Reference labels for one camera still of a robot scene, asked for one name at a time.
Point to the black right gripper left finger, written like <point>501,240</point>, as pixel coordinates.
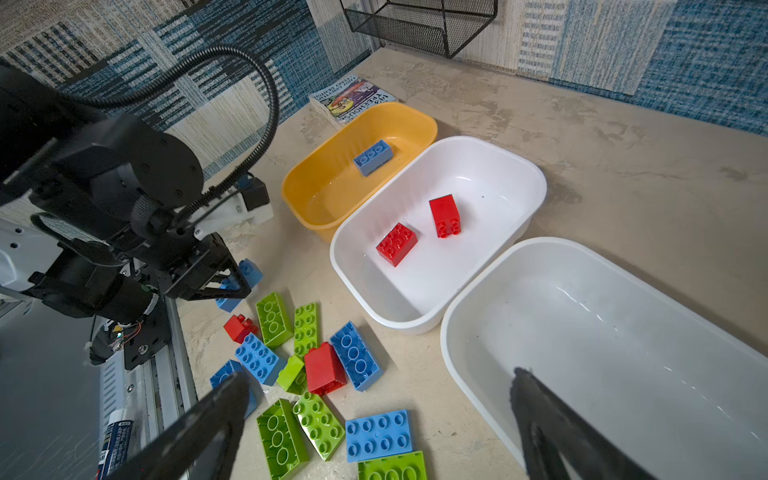
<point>202,444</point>

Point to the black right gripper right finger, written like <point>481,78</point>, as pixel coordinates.
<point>557,443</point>

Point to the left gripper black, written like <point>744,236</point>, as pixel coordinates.
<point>178,265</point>

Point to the small red lego brick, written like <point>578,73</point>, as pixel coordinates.
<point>238,327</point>

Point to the green lego plate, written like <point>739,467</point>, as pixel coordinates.
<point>409,466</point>
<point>275,324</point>
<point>306,334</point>

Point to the red lego brick tall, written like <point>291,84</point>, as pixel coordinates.
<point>446,216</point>

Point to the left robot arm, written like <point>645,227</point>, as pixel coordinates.
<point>152,227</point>

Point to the blue marker pen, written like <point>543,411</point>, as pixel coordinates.
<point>116,442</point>

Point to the small green lego brick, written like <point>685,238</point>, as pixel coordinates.
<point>292,378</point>

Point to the large red lego brick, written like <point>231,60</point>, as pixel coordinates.
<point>325,372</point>

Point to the green lego plate hollow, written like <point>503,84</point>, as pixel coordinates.
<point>280,434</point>

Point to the yellow plastic tub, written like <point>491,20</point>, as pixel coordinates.
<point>325,188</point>

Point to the right white plastic tub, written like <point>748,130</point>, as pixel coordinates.
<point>675,393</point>

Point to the white plastic tub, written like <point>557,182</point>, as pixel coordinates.
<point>675,393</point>
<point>497,193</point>

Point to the middle white plastic tub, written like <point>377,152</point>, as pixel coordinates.
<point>497,193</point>

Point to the green lego plate studded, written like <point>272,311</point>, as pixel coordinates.
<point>324,431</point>

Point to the light blue lego plate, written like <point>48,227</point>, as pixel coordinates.
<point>378,436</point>

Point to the treehouse paperback book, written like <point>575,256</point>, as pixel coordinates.
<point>347,98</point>

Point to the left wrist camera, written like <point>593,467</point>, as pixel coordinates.
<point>247,201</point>

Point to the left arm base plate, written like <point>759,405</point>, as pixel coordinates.
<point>137,342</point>

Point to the black wire mesh shelf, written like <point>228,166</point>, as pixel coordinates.
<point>440,27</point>

